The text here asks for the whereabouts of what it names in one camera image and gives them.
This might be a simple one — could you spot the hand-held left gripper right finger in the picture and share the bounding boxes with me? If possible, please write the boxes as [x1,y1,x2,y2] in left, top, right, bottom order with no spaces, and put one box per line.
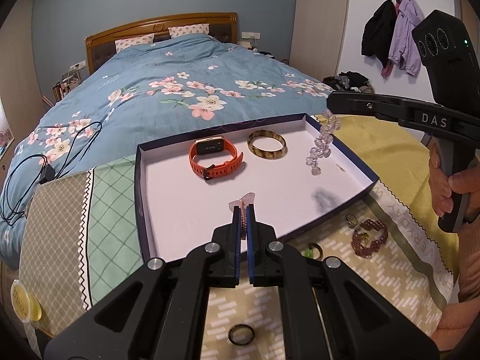
[247,207,440,360]

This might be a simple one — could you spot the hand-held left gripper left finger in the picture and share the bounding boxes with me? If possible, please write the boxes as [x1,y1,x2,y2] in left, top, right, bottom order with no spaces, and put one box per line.
[44,207,241,360]

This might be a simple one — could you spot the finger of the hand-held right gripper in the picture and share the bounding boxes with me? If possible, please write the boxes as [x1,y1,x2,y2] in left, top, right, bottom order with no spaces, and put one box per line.
[326,91,405,123]

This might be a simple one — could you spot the pink pendant bracelet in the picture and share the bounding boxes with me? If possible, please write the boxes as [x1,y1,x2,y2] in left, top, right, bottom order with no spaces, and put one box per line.
[229,193,256,241]

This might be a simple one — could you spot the clear crystal bead bracelet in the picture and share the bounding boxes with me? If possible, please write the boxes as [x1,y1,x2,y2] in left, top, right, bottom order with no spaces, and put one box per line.
[305,109,340,176]

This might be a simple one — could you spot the navy box lid tray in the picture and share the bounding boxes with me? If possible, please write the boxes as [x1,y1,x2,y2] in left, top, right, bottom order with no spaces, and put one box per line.
[134,112,380,264]

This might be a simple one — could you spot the black ring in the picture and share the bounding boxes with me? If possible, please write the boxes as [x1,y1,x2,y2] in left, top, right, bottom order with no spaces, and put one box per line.
[228,324,256,346]

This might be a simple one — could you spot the dark red beaded bracelet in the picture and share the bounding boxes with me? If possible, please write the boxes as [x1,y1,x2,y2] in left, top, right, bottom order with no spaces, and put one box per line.
[351,218,389,259]

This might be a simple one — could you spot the person's right forearm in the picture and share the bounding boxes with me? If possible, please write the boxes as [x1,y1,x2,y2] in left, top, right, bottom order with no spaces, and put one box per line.
[431,219,480,353]

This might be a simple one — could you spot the person's right hand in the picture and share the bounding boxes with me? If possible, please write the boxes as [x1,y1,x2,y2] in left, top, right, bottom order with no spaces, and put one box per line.
[428,144,480,218]

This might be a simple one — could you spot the pile of dark clothes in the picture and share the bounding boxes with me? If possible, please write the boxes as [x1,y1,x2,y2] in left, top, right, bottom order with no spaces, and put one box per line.
[322,70,375,94]

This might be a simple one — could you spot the purple jacket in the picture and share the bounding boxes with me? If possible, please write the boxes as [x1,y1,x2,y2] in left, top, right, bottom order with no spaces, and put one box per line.
[388,0,425,77]

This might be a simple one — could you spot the yellow green towel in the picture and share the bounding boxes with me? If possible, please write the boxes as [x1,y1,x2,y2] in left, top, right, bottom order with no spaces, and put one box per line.
[313,114,439,233]

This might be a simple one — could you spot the black jacket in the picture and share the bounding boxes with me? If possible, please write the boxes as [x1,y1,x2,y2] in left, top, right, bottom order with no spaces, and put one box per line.
[361,0,397,69]

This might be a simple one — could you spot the orange smart watch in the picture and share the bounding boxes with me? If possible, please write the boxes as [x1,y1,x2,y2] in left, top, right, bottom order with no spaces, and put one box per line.
[188,136,244,181]

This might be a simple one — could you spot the tortoiseshell bangle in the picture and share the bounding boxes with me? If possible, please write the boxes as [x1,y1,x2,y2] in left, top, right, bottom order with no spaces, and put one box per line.
[247,130,287,161]

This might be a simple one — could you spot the patterned green beige blanket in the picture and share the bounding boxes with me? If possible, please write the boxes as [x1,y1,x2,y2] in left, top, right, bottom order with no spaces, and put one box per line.
[19,155,460,360]

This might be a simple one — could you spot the patterned white pillow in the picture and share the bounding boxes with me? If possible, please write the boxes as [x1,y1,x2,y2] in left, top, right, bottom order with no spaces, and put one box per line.
[169,23,210,39]
[115,34,155,53]

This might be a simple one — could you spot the blue floral quilt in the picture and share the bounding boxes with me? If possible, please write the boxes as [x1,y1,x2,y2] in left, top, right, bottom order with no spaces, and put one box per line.
[0,34,334,271]

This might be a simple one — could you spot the translucent yellow disc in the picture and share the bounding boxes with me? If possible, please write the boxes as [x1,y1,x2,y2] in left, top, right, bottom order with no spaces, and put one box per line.
[10,279,42,322]

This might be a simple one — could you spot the cluttered bedside shelf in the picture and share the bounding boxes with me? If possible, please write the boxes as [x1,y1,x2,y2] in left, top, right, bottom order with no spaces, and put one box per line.
[52,62,89,102]

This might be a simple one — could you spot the wooden bed headboard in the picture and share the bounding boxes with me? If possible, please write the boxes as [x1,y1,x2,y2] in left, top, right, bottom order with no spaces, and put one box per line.
[85,12,239,76]

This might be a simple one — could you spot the black cable with adapter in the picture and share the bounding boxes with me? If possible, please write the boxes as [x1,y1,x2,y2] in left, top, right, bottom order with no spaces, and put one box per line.
[0,121,103,227]

